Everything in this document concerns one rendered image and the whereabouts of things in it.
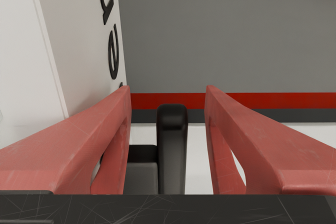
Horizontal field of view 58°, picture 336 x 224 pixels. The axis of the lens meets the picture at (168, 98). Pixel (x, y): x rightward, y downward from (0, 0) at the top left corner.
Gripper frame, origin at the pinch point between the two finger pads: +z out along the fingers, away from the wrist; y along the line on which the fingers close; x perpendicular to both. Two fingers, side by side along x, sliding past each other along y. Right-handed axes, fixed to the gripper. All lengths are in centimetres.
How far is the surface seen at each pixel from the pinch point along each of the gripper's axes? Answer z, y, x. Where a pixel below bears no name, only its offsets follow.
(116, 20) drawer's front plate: 6.4, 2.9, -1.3
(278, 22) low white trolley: 44, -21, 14
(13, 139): 6.1, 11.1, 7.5
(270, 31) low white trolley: 39.9, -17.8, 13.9
